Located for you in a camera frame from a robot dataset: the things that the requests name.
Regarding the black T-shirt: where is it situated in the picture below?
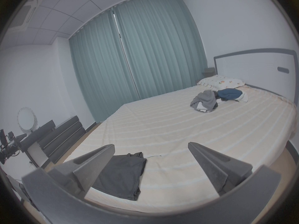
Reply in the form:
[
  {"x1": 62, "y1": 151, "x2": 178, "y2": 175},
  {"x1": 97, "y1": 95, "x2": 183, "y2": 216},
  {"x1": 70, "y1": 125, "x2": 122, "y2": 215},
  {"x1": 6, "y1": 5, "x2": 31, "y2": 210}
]
[{"x1": 92, "y1": 152, "x2": 162, "y2": 201}]

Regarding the white garment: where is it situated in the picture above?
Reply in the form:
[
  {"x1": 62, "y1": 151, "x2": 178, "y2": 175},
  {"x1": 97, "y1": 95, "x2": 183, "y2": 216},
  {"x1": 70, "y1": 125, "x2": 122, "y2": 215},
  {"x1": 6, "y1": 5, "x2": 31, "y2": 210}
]
[
  {"x1": 234, "y1": 91, "x2": 248, "y2": 103},
  {"x1": 196, "y1": 102, "x2": 212, "y2": 113}
]

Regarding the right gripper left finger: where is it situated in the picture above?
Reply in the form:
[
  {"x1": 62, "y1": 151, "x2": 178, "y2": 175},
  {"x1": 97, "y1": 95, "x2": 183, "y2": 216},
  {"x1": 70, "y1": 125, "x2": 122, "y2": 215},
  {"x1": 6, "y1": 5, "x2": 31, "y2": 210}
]
[{"x1": 48, "y1": 144, "x2": 116, "y2": 196}]

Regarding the grey bedside table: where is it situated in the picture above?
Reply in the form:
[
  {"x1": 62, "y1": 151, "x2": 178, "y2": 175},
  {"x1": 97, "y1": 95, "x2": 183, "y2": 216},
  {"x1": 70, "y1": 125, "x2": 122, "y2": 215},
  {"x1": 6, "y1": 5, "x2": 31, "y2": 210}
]
[{"x1": 202, "y1": 67, "x2": 215, "y2": 84}]

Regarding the black garment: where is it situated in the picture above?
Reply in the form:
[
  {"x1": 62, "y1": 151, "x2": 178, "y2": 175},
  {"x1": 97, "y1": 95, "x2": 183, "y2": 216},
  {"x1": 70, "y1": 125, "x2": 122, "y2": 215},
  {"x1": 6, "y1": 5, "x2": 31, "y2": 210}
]
[{"x1": 211, "y1": 91, "x2": 228, "y2": 103}]

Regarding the black and white dressing table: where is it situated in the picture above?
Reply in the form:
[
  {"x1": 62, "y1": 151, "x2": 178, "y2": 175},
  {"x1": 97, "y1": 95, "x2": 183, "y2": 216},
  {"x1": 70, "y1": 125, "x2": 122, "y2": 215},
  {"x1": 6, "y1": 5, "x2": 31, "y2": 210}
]
[{"x1": 20, "y1": 120, "x2": 56, "y2": 168}]

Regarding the ceiling air conditioner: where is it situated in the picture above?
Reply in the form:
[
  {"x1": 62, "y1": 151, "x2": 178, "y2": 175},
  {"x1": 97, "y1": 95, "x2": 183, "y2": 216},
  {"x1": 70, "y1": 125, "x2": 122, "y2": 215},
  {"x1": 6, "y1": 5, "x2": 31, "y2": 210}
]
[{"x1": 9, "y1": 0, "x2": 46, "y2": 33}]

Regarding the white printed pillow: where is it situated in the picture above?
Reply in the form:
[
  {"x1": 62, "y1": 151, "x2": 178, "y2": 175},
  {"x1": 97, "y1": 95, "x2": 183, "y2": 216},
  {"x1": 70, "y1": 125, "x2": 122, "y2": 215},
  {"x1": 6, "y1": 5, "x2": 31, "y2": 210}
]
[{"x1": 197, "y1": 75, "x2": 246, "y2": 90}]

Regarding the black chest of drawers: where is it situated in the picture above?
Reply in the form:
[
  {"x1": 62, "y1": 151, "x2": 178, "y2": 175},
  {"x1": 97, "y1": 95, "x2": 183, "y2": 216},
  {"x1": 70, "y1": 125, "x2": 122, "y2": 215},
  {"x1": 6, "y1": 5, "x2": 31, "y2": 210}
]
[{"x1": 37, "y1": 116, "x2": 87, "y2": 165}]

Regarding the bed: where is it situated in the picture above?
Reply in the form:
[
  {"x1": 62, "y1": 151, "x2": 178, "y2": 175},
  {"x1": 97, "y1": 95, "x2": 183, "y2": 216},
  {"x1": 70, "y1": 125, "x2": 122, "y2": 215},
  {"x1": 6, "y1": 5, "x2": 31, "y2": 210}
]
[{"x1": 44, "y1": 49, "x2": 299, "y2": 214}]

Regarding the grey knitted garment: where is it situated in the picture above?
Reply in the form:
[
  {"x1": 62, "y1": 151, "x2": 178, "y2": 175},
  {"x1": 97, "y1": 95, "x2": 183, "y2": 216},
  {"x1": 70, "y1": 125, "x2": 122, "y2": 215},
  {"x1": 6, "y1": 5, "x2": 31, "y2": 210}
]
[{"x1": 190, "y1": 90, "x2": 219, "y2": 112}]

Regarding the blue-green curtain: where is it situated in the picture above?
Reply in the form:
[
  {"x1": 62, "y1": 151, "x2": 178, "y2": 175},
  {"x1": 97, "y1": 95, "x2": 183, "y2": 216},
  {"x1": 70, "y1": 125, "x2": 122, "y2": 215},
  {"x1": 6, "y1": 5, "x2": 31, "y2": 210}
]
[
  {"x1": 113, "y1": 0, "x2": 208, "y2": 100},
  {"x1": 69, "y1": 9, "x2": 140, "y2": 124}
]

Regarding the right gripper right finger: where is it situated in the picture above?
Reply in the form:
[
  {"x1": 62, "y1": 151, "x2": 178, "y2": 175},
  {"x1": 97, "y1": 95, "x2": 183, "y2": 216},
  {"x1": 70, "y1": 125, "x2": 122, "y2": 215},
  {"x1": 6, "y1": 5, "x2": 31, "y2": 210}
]
[{"x1": 188, "y1": 142, "x2": 253, "y2": 193}]

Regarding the dark blue garment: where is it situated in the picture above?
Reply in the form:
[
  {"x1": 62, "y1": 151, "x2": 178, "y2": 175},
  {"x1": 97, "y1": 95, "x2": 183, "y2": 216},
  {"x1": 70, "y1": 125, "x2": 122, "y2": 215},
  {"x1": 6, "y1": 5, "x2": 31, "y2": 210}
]
[{"x1": 217, "y1": 88, "x2": 243, "y2": 101}]

